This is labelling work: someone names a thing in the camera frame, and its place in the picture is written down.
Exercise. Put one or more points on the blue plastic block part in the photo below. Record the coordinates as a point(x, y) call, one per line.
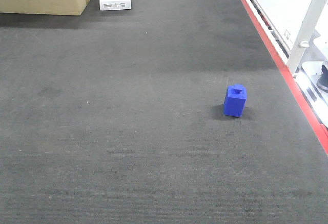
point(235, 100)

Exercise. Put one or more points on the red conveyor edge rail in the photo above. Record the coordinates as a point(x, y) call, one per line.
point(276, 55)

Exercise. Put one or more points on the white conveyor frame post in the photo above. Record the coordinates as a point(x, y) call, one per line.
point(304, 35)

